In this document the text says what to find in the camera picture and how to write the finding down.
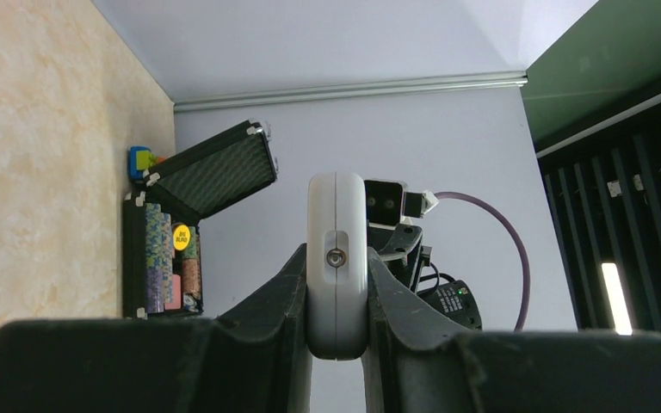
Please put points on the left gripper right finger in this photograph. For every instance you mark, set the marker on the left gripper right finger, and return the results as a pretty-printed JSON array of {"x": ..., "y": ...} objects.
[{"x": 417, "y": 360}]

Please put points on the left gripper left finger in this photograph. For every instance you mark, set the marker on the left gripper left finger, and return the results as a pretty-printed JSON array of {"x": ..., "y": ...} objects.
[{"x": 252, "y": 358}]

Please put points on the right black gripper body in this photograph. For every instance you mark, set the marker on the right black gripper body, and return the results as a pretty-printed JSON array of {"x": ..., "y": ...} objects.
[{"x": 403, "y": 252}]

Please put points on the white remote control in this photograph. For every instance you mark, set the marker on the white remote control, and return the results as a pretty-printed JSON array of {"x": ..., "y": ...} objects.
[{"x": 336, "y": 267}]

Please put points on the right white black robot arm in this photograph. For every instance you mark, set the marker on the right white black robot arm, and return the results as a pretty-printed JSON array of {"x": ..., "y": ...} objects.
[{"x": 449, "y": 296}]

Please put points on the black poker chip case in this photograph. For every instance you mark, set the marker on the black poker chip case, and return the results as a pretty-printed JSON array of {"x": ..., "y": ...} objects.
[{"x": 194, "y": 184}]

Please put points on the yellow dealer button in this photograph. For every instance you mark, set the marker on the yellow dealer button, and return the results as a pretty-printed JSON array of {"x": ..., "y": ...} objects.
[{"x": 181, "y": 237}]

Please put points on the blue green toy block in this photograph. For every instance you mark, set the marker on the blue green toy block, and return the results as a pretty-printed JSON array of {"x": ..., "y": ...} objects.
[{"x": 139, "y": 159}]

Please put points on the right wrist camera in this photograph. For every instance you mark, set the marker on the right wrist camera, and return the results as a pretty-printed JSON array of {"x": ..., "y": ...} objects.
[{"x": 389, "y": 203}]

